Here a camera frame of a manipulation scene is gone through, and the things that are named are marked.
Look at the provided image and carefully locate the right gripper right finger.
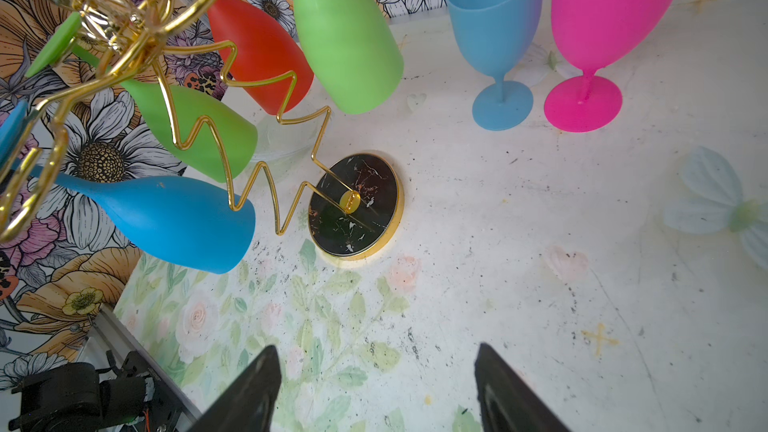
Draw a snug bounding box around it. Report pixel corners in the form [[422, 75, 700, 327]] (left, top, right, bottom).
[[474, 343, 569, 432]]

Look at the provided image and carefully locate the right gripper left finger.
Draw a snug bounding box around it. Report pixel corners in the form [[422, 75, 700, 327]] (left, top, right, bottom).
[[190, 345, 282, 432]]

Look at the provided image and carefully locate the blue wine glass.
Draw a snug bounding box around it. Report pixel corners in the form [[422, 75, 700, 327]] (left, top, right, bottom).
[[0, 101, 257, 275], [446, 0, 543, 131]]

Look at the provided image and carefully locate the pink wine glass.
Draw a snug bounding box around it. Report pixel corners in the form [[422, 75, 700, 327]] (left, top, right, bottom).
[[544, 0, 673, 133]]

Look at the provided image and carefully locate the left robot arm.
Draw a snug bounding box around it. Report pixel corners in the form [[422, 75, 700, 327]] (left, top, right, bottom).
[[8, 351, 184, 431]]

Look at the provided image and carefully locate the front left green wine glass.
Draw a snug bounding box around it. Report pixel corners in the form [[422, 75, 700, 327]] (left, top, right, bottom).
[[25, 11, 259, 184]]

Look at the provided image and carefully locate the green wine glass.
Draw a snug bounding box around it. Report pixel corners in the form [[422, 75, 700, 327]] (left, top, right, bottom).
[[25, 11, 259, 184], [293, 0, 404, 115]]

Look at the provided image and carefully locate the red wine glass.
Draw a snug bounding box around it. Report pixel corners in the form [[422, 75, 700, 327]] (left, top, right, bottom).
[[167, 0, 314, 124]]

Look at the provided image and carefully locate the back green wine glass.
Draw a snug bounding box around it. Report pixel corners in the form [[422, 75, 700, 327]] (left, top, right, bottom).
[[293, 0, 404, 115]]

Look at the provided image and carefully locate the gold wire wine glass rack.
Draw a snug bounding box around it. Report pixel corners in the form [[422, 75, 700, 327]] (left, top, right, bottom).
[[1, 0, 404, 273]]

